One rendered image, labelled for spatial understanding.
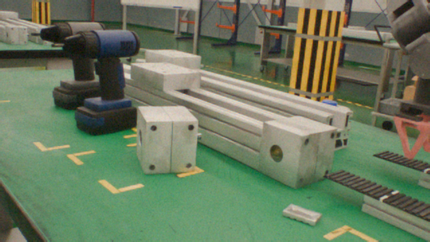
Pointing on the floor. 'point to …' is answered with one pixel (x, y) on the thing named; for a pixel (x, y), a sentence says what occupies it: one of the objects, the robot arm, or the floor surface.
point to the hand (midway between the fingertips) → (419, 150)
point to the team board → (168, 8)
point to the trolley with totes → (392, 105)
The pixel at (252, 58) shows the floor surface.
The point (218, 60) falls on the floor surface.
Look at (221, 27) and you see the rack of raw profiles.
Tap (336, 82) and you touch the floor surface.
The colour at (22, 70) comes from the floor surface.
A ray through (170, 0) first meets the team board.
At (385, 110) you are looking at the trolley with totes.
